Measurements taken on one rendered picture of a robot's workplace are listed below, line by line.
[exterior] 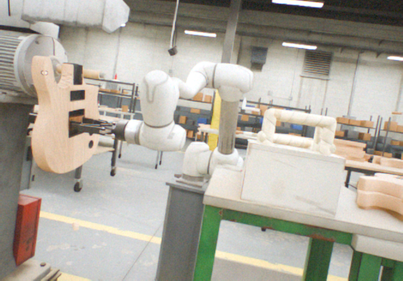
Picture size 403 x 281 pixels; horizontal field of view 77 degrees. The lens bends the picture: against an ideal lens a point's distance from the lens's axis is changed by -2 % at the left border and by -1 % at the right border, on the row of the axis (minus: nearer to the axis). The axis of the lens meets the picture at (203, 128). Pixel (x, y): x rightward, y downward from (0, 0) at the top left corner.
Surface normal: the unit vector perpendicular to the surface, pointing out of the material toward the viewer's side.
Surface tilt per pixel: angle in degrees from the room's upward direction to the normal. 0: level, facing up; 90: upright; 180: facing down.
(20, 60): 93
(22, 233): 90
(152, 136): 118
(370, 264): 90
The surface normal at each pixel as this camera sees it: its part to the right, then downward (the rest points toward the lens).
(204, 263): -0.12, 0.04
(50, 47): 0.99, 0.04
